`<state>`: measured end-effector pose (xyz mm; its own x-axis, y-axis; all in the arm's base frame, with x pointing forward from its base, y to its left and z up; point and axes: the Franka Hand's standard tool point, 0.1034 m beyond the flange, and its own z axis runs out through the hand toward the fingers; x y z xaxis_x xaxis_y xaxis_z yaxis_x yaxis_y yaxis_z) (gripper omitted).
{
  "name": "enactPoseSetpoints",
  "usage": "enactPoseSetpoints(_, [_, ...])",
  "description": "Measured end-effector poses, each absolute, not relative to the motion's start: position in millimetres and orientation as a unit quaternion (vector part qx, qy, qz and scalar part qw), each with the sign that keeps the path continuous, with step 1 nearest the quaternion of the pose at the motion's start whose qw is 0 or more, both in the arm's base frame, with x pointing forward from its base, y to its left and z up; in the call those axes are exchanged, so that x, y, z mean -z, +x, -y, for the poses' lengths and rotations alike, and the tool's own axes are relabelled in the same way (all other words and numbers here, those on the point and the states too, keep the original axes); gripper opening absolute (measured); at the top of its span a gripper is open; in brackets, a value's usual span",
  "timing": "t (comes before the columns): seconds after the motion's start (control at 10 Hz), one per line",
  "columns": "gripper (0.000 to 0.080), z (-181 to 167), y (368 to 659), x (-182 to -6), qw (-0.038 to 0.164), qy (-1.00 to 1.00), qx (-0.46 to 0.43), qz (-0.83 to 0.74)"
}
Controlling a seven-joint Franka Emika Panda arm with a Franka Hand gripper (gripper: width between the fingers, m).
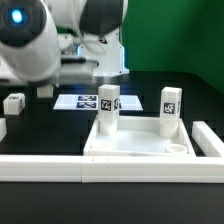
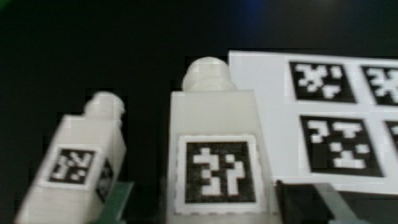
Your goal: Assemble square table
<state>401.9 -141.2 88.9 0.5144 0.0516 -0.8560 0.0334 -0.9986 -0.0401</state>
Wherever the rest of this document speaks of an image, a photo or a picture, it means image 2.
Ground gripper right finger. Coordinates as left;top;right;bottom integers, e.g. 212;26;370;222
276;181;370;224

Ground white sheet with AprilTags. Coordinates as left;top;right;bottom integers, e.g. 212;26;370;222
229;51;398;195

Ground white table leg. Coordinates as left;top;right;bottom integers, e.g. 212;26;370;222
165;57;283;224
14;92;126;224

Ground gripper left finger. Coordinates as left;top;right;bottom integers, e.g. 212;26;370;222
91;182;134;224

